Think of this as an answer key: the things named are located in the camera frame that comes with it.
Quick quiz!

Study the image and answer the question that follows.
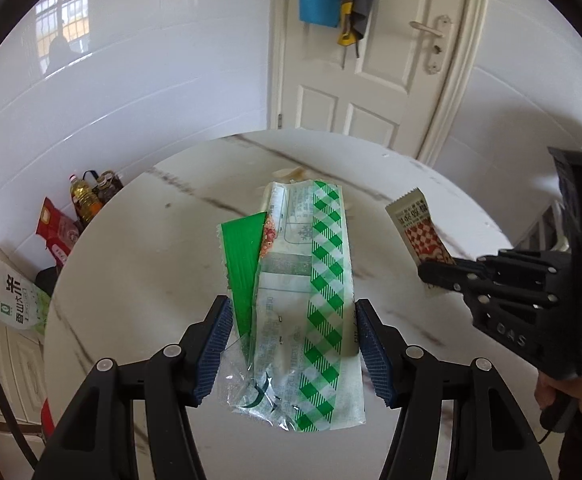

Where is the green checkered plastic bag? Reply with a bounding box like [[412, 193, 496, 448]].
[[218, 180, 366, 432]]

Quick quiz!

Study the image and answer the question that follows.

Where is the round white marble table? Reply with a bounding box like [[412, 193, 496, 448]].
[[44, 130, 539, 479]]

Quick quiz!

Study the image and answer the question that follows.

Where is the white rice bag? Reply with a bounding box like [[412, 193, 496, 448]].
[[0, 260, 50, 335]]

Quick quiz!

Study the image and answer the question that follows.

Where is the silver door handle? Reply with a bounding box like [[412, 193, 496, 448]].
[[409, 14, 452, 75]]

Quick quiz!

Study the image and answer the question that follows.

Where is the red snack bag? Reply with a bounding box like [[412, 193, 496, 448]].
[[36, 197, 80, 269]]

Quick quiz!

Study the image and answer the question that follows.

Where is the person right hand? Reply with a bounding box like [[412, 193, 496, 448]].
[[534, 372, 582, 418]]

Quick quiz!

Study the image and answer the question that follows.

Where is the cooking oil bottle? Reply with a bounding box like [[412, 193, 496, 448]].
[[70, 174, 103, 226]]

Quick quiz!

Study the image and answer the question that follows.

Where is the red checkered sachet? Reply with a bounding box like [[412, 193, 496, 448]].
[[385, 188, 455, 266]]

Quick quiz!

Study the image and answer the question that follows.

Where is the white panel door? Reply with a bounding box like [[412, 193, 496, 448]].
[[268, 0, 488, 165]]

